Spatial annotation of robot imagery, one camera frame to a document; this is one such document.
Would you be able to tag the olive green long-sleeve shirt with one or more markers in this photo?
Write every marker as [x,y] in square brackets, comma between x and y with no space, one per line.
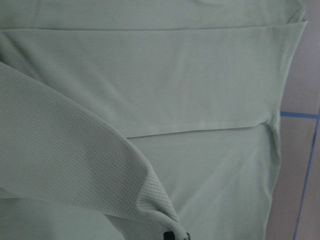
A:
[125,119]

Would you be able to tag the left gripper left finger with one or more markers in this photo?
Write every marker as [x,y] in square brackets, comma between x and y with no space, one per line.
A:
[168,235]

